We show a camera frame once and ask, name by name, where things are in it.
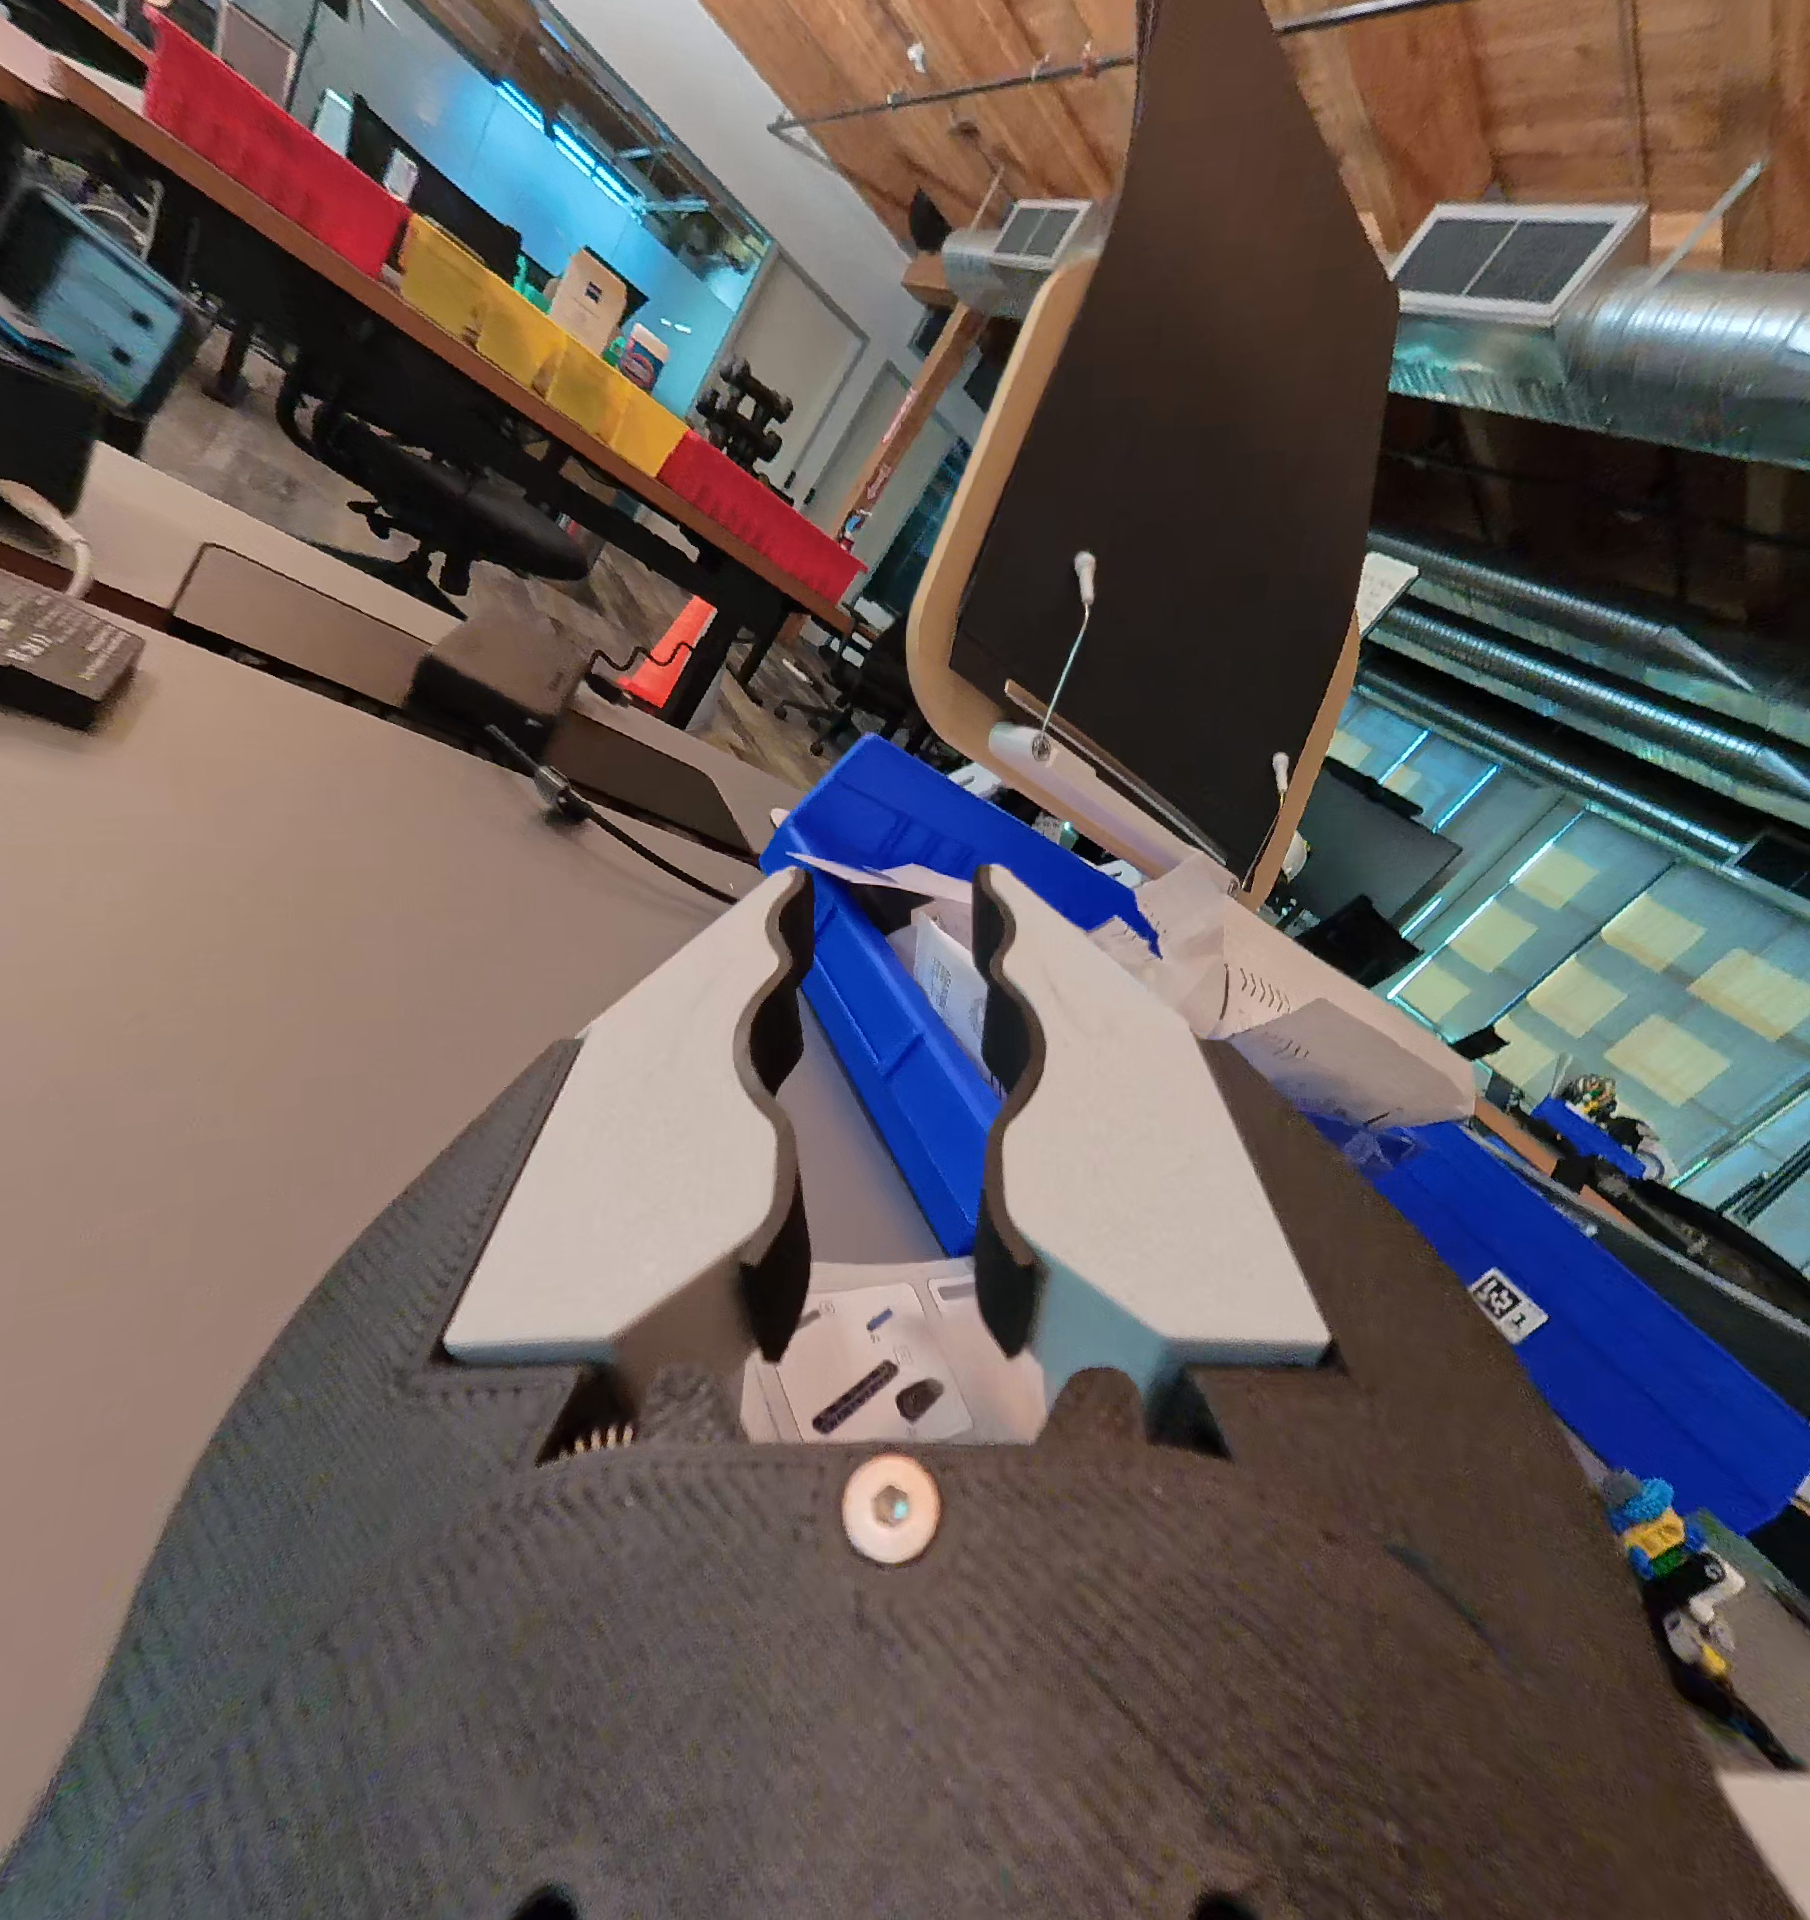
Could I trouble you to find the black cable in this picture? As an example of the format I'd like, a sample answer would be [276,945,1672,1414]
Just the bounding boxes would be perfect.
[487,723,743,906]

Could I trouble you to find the black office chair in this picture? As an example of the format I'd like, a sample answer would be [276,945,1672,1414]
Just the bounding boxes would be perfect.
[281,375,603,618]

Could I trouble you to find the large white vent grille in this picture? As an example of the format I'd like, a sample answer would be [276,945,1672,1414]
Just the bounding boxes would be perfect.
[1390,203,1652,328]

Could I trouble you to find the black power adapter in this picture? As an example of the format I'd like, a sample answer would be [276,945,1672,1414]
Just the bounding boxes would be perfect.
[406,618,589,753]

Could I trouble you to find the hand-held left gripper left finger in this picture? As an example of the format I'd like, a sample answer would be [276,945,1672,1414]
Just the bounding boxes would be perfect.
[442,866,817,1368]

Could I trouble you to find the blue plastic bin with tag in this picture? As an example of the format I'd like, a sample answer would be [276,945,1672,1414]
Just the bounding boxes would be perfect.
[1295,1108,1810,1534]

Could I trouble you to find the lego instruction booklet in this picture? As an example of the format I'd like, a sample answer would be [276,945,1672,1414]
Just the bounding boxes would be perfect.
[741,1259,1060,1449]

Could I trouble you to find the white sheet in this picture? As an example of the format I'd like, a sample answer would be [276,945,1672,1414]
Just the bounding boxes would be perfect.
[1715,1770,1810,1920]

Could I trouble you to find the black case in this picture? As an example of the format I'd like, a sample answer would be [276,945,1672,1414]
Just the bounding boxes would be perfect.
[0,320,112,513]

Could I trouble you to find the white paper leaflet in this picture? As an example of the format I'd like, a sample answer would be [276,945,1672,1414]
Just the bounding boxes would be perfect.
[905,897,996,1041]

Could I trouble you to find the plain blue plastic bin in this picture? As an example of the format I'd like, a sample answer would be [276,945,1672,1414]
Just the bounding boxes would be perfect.
[759,732,1165,1259]

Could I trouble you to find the black monitor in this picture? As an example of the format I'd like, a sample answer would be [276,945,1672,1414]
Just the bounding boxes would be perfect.
[1281,756,1466,931]

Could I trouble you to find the black panel with wooden rim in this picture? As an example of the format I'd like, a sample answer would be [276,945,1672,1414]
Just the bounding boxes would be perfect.
[905,0,1401,908]

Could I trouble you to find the yellow plastic bin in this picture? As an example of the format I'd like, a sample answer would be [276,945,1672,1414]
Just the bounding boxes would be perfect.
[549,341,630,437]
[612,394,692,479]
[473,277,569,394]
[398,215,489,339]

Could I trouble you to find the white cable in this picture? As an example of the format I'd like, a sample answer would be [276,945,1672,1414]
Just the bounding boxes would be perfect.
[0,477,99,602]

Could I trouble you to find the orange plastic object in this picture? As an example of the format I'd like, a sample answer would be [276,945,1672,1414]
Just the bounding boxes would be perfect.
[619,595,719,707]

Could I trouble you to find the lego technic model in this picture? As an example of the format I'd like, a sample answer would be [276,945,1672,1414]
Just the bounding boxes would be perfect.
[1602,1474,1809,1772]

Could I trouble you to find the black labelled battery pack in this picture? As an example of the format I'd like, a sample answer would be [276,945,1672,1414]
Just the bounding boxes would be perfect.
[0,553,147,733]

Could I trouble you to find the blue drawer cabinet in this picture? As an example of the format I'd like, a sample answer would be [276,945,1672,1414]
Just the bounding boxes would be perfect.
[0,187,204,419]

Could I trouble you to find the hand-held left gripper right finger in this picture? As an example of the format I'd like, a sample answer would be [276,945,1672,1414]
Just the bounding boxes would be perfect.
[971,866,1330,1389]

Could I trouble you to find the silver air duct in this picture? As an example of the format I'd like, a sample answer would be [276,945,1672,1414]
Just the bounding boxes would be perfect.
[1385,270,1810,481]

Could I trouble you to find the red plastic bin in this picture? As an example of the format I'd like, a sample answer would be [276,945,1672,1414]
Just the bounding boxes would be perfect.
[145,7,413,279]
[658,431,866,605]

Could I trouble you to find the small white vent grille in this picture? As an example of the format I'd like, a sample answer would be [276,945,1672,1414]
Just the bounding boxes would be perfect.
[990,198,1094,264]

